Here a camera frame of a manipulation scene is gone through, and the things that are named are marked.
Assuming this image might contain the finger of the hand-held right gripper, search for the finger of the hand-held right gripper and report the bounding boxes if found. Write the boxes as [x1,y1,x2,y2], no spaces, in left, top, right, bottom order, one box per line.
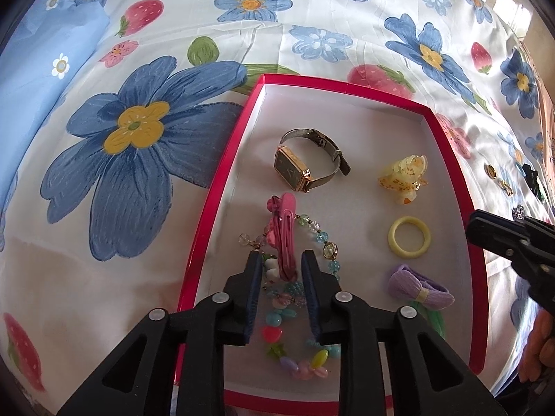
[526,218,555,261]
[466,209,537,263]

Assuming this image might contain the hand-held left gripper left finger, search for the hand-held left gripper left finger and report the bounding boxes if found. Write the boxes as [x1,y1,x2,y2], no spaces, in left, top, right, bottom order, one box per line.
[56,250,264,416]

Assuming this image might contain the colourful chunky bead bracelet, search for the colourful chunky bead bracelet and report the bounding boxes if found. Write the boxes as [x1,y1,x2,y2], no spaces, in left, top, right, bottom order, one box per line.
[259,255,343,381]

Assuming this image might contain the light blue pillow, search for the light blue pillow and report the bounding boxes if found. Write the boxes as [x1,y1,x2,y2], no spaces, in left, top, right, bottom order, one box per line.
[0,0,111,217]

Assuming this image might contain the yellow plastic ring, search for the yellow plastic ring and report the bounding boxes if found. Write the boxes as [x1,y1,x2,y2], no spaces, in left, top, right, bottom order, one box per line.
[387,216,432,258]

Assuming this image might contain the floral bed sheet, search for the floral bed sheet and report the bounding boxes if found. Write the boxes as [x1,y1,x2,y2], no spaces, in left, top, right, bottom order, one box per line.
[0,0,555,416]

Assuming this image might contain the person's right hand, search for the person's right hand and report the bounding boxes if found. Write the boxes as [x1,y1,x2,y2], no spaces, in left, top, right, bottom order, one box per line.
[518,311,555,384]

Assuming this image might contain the black hair claw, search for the black hair claw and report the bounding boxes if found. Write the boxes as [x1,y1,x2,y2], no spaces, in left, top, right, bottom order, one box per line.
[520,164,545,202]

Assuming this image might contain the peach printed blanket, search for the peach printed blanket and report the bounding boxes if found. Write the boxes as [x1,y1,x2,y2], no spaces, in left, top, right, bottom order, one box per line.
[538,39,555,148]

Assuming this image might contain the green hair tie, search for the green hair tie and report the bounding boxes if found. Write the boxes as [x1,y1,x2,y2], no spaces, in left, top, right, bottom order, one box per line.
[408,299,447,339]

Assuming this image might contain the pink hair clip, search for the pink hair clip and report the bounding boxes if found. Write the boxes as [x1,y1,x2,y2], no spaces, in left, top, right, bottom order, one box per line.
[265,191,301,281]

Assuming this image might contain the gold square wristwatch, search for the gold square wristwatch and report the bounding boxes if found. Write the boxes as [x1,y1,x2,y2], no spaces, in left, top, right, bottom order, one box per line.
[273,128,351,193]

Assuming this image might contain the yellow hair claw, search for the yellow hair claw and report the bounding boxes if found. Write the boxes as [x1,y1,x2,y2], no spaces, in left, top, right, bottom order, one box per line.
[377,154,430,206]

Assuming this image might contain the crystal bead bracelet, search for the crystal bead bracelet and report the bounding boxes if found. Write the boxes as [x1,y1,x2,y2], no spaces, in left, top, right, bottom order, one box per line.
[238,212,344,276]

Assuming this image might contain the red cardboard box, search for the red cardboard box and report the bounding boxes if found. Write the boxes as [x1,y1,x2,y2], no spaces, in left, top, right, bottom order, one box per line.
[173,73,487,408]

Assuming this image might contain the purple bow hair tie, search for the purple bow hair tie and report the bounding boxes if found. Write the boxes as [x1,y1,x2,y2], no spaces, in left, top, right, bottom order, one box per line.
[387,263,455,310]

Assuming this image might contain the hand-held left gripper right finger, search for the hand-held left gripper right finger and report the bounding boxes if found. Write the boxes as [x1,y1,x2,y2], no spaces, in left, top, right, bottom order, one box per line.
[301,249,508,416]

